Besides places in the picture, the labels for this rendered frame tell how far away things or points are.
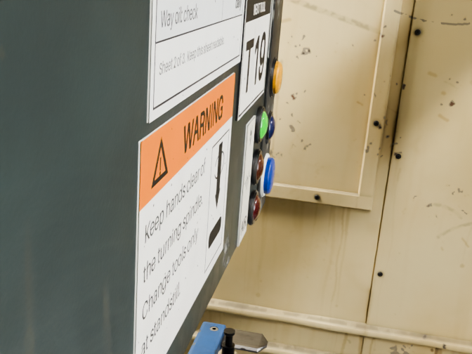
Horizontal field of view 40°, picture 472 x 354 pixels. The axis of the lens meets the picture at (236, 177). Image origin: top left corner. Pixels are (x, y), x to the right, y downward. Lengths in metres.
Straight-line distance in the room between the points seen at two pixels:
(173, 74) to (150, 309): 0.09
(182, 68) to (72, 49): 0.10
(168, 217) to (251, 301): 1.14
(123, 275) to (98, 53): 0.08
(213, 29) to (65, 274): 0.16
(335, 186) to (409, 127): 0.18
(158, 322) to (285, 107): 0.99
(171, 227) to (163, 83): 0.06
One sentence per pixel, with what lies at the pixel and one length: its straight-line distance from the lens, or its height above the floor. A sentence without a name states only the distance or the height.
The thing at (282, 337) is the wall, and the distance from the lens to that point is 1.43.
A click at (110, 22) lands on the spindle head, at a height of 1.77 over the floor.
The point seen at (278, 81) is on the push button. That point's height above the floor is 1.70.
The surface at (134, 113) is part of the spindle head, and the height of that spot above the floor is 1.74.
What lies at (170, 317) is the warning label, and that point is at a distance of 0.29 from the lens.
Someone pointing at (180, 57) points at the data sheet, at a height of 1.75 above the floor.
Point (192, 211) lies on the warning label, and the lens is 0.30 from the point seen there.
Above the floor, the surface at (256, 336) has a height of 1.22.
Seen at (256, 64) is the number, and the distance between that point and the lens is 0.43.
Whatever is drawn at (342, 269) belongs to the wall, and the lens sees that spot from 1.34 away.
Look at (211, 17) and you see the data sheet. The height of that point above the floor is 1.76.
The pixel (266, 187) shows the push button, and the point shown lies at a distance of 0.52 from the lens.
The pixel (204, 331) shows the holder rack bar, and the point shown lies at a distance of 1.06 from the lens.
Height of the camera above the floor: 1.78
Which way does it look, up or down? 18 degrees down
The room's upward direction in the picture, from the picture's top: 4 degrees clockwise
